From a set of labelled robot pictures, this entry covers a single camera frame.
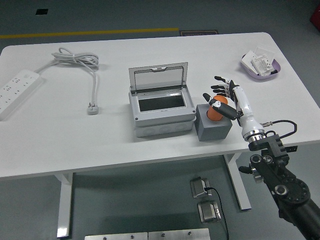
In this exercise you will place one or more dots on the clear hinged box lid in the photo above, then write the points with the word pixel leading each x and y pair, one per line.
pixel 158 66

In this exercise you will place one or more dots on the grey block with round hole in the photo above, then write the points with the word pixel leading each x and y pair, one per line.
pixel 212 130

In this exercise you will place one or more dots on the red object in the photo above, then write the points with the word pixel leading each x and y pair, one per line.
pixel 315 16

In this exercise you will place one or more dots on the white table leg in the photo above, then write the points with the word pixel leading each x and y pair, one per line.
pixel 63 212
pixel 240 190

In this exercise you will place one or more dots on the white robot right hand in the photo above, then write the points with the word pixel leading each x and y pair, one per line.
pixel 246 110

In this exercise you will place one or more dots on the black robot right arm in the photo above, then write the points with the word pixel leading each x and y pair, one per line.
pixel 272 170

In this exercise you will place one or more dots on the grey plastic junction box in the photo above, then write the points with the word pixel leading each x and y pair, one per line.
pixel 162 120

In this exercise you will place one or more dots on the purple tray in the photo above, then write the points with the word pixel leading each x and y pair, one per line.
pixel 260 78

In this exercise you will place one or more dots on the white power strip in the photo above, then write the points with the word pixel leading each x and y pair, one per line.
pixel 15 90

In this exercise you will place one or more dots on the black table control panel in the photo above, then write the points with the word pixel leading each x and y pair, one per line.
pixel 292 149

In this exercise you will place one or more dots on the small black part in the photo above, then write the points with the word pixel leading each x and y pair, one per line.
pixel 275 72

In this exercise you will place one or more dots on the clear plastic packet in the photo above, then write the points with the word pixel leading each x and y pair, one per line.
pixel 265 50

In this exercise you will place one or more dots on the metal plate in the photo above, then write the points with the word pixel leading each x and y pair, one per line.
pixel 115 236
pixel 178 235

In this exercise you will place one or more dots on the black floor socket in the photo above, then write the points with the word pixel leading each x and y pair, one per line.
pixel 41 11

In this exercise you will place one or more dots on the dark floor sign mat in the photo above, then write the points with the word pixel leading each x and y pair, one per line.
pixel 198 33

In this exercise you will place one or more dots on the white switch module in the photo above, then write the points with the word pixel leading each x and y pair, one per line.
pixel 262 64

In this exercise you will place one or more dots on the orange cylindrical battery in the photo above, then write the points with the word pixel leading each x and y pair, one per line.
pixel 215 116

